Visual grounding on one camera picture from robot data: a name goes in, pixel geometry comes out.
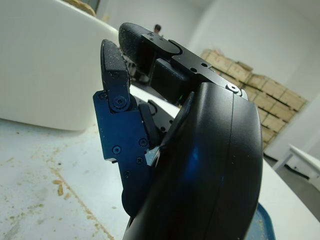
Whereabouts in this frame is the blue rectangular tray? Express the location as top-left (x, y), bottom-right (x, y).
top-left (255, 201), bottom-right (276, 240)

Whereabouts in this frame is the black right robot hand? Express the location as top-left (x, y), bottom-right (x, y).
top-left (92, 21), bottom-right (264, 240)

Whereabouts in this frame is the white metal-framed table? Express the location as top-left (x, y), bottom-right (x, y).
top-left (273, 143), bottom-right (320, 186)

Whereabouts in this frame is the white two-slot toaster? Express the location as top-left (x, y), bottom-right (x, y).
top-left (0, 0), bottom-right (120, 132)

